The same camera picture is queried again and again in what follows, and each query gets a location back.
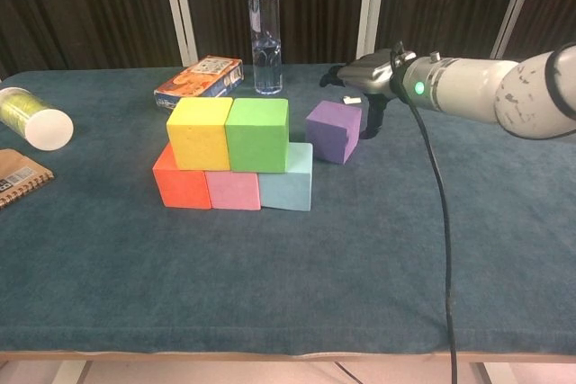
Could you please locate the brown spiral notebook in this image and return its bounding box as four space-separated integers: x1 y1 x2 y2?
0 148 56 210

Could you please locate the green foam cube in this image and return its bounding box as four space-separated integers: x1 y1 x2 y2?
224 97 290 174

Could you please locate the black right hand cable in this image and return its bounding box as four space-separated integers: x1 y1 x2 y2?
387 40 460 384

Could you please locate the clear tennis ball tube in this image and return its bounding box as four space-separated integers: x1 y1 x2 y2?
0 85 76 152

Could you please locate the clear plastic water bottle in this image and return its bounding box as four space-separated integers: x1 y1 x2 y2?
246 0 284 96

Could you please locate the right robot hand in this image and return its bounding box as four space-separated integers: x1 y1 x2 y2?
319 49 406 140

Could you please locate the white partition post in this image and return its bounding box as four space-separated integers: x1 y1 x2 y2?
159 0 199 68
489 0 545 60
354 0 388 64

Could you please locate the blue orange biscuit box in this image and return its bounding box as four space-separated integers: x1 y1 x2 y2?
152 55 246 115

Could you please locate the light blue foam cube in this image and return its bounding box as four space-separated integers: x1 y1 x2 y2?
258 141 314 213

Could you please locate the orange foam cube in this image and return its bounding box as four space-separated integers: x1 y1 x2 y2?
151 143 213 210

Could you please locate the yellow foam cube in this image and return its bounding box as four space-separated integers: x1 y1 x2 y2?
165 96 234 172

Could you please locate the teal table cloth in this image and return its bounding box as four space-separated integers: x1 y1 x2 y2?
0 58 576 356

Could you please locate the purple foam cube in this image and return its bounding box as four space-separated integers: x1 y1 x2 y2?
304 99 364 165

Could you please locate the pink foam cube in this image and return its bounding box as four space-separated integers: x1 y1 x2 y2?
205 170 262 212

